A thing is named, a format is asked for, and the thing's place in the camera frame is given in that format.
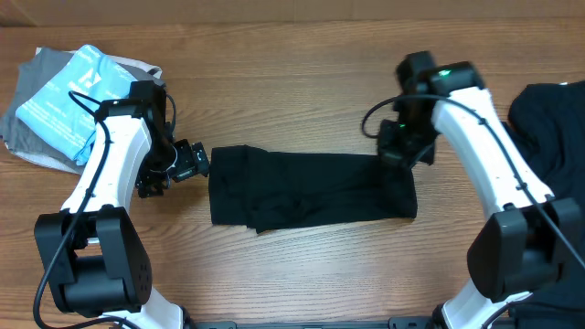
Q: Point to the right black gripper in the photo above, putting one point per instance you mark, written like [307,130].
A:
[388,153]

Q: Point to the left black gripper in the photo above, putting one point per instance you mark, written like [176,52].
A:
[188,166]

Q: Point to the black polo shirt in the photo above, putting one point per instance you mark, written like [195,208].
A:
[266,190]

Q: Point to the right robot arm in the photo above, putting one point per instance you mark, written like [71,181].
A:
[529,239]

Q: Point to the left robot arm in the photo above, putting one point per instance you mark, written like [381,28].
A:
[94,262]

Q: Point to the pile of black clothes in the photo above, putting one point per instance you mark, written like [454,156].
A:
[546,123]

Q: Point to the folded light blue shirt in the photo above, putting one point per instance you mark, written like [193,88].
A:
[59,112]

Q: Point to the folded dark grey shirt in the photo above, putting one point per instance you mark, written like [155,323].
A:
[19,139]

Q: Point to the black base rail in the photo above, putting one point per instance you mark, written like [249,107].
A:
[320,325]

